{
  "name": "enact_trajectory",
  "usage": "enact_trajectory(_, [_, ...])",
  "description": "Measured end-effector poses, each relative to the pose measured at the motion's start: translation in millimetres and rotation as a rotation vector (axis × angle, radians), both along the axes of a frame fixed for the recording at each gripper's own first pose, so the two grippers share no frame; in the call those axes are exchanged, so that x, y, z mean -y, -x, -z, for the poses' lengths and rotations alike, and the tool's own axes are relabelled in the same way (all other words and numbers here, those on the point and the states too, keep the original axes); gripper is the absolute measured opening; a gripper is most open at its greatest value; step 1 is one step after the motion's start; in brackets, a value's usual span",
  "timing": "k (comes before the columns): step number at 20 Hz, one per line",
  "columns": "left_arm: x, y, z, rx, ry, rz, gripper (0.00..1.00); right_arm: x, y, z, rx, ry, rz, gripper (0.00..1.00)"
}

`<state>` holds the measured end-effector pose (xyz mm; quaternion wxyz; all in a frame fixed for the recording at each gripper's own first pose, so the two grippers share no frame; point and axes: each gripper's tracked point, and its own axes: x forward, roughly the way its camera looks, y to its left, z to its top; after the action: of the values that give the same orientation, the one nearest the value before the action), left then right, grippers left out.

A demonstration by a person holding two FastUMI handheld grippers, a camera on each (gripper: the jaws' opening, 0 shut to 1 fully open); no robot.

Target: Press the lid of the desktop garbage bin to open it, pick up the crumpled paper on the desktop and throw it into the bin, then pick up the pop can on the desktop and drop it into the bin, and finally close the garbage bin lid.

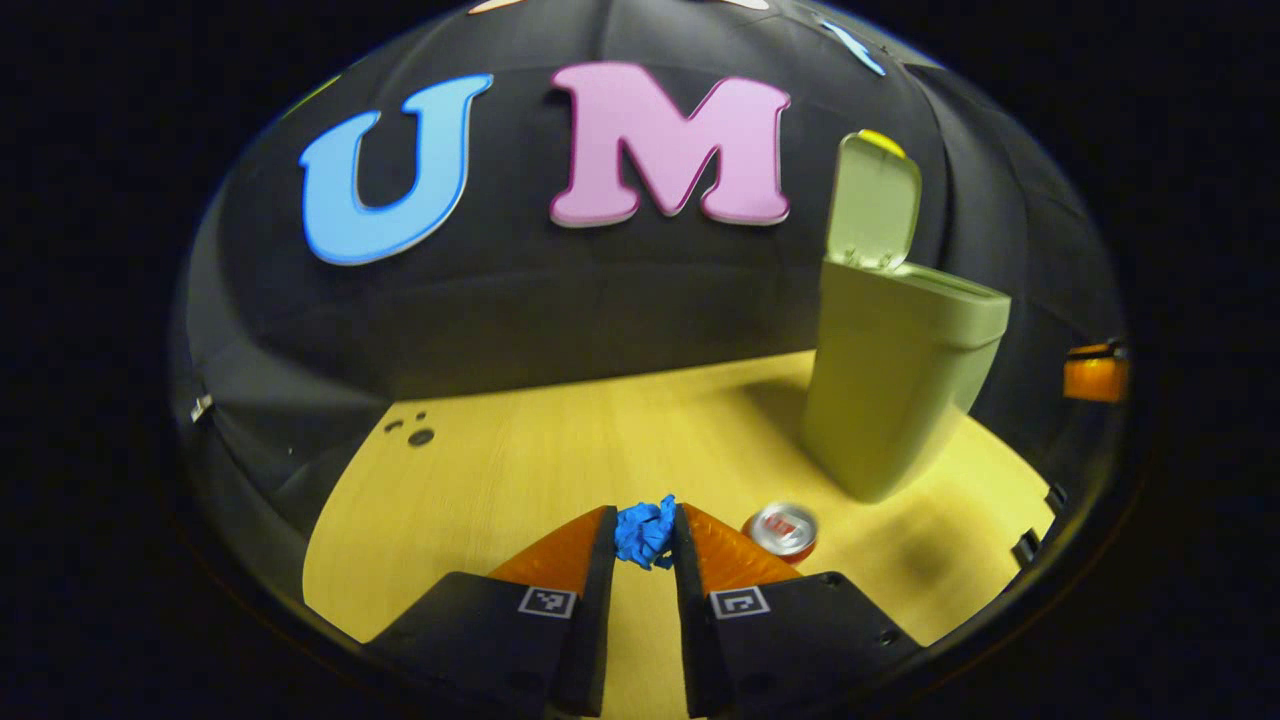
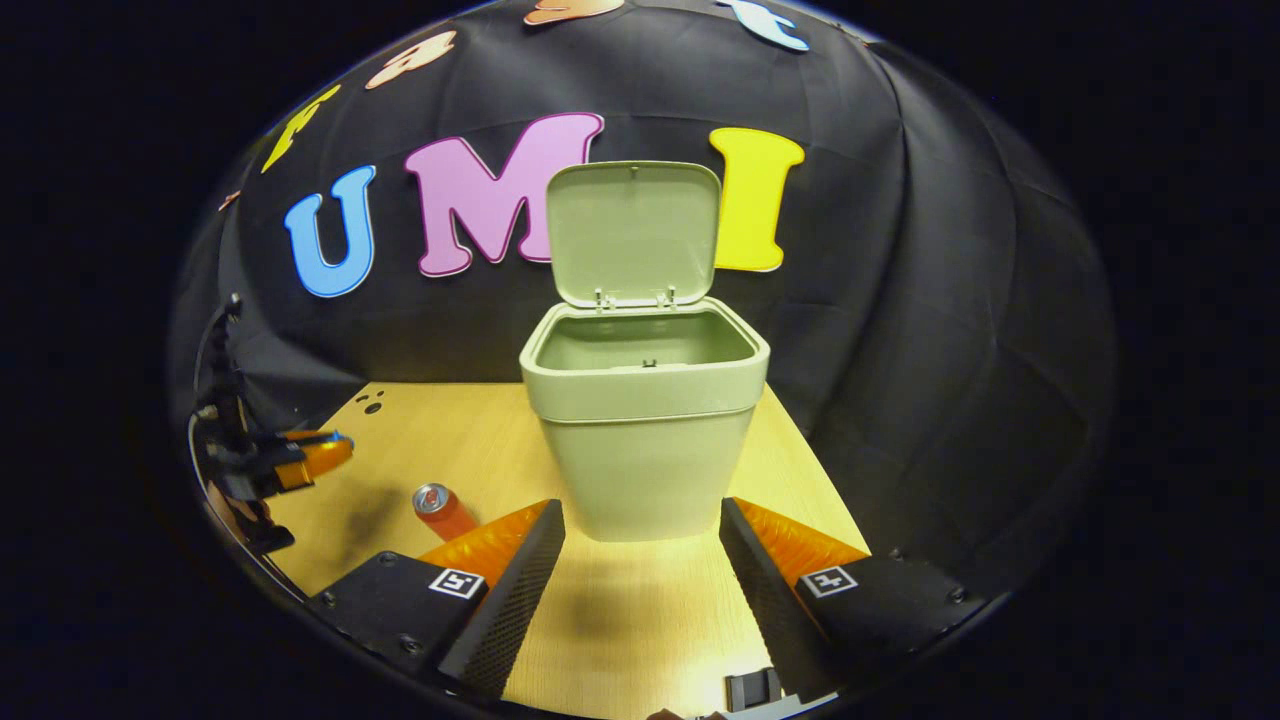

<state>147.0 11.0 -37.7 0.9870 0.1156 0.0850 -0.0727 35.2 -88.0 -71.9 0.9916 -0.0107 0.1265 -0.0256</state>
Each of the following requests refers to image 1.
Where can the red pop can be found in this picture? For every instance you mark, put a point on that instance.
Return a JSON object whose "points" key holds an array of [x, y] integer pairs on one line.
{"points": [[785, 530]]}

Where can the white cloth clip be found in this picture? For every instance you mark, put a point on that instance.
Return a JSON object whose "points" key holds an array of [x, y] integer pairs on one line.
{"points": [[201, 408]]}

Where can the small black clamp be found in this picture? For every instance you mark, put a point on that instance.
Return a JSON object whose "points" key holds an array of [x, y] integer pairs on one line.
{"points": [[1026, 548], [1056, 497]]}

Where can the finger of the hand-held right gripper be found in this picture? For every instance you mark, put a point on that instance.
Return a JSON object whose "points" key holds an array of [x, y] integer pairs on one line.
{"points": [[1095, 380]]}

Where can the blue paper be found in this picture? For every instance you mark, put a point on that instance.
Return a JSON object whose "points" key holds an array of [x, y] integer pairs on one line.
{"points": [[645, 535]]}

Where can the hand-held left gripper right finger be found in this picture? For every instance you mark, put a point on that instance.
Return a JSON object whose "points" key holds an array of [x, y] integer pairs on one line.
{"points": [[695, 630]]}

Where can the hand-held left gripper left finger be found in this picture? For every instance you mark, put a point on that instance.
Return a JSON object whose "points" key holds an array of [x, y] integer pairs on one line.
{"points": [[597, 620]]}

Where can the pale green desktop garbage bin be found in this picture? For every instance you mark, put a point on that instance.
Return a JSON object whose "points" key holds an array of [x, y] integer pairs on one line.
{"points": [[890, 380]]}

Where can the black backdrop cloth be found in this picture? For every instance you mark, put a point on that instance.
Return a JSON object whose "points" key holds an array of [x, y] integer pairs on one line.
{"points": [[600, 300]]}

